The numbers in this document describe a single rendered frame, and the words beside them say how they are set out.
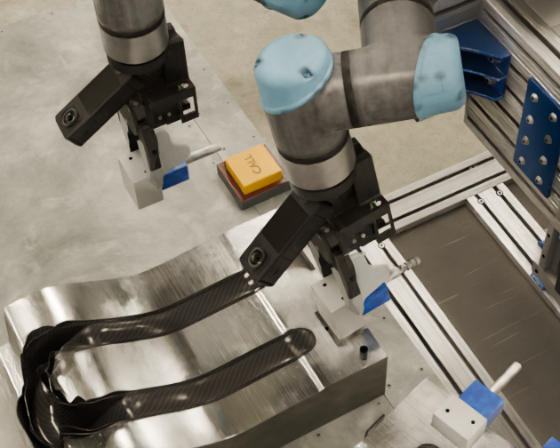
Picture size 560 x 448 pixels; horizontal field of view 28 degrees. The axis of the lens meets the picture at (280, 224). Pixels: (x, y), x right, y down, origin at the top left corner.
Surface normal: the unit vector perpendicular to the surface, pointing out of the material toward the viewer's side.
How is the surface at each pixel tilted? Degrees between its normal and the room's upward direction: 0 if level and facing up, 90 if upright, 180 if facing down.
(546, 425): 0
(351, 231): 82
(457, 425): 0
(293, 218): 40
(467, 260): 0
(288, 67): 11
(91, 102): 32
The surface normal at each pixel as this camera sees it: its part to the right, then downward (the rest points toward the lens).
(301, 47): -0.22, -0.64
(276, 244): -0.63, -0.29
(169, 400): 0.38, -0.71
